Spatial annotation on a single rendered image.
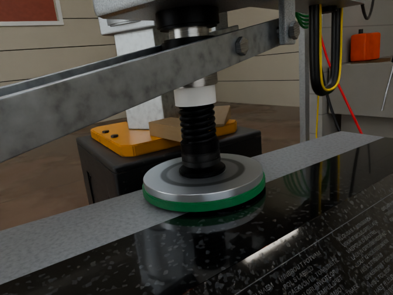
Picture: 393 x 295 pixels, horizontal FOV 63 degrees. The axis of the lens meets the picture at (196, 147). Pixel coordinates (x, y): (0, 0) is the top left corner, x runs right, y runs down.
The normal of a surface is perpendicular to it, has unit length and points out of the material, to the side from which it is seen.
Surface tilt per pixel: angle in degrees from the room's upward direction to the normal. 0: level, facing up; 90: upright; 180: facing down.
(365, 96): 90
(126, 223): 0
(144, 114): 90
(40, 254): 0
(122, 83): 90
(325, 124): 90
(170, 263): 0
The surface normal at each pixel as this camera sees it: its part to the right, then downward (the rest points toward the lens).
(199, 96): 0.20, 0.24
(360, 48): -0.80, 0.23
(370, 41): 0.59, 0.15
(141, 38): -0.48, 0.27
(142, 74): 0.77, 0.09
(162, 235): -0.10, -0.96
